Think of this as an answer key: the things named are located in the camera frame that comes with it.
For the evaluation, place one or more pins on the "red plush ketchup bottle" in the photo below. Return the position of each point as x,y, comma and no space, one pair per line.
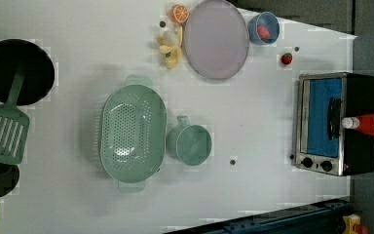
363,124

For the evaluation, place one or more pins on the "green measuring cup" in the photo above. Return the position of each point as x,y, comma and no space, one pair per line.
190,144

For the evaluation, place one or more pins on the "green oval colander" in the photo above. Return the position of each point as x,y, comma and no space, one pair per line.
133,129

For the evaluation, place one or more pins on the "peeled banana toy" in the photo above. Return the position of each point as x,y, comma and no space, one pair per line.
171,47

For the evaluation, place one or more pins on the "grey oval plate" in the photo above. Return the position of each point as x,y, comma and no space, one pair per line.
216,39

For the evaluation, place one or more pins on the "orange slice toy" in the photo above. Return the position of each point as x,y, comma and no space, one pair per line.
179,14

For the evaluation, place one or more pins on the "red strawberry in cup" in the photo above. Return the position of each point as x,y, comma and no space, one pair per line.
263,32

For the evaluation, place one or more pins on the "red strawberry on table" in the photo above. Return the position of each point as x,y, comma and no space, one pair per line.
286,58

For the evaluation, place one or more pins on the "blue cup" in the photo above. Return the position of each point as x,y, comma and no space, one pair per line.
270,21

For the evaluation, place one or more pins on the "green slotted spatula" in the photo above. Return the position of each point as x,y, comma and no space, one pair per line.
14,125

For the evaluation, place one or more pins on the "black round pan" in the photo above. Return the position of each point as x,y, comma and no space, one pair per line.
39,76

